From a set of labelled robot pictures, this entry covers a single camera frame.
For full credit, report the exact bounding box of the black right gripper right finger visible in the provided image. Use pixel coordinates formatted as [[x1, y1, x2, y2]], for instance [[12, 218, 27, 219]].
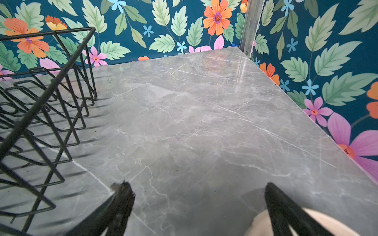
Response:
[[264, 182, 332, 236]]

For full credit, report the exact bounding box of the pink round alarm clock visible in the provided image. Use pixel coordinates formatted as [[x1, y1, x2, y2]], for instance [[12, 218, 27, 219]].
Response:
[[244, 208, 359, 236]]

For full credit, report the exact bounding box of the black wire dish rack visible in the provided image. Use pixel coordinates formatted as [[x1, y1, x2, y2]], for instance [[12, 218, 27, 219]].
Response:
[[1, 27, 97, 236]]

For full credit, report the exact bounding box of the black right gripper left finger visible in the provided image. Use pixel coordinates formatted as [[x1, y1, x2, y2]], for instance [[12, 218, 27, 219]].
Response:
[[66, 181, 135, 236]]

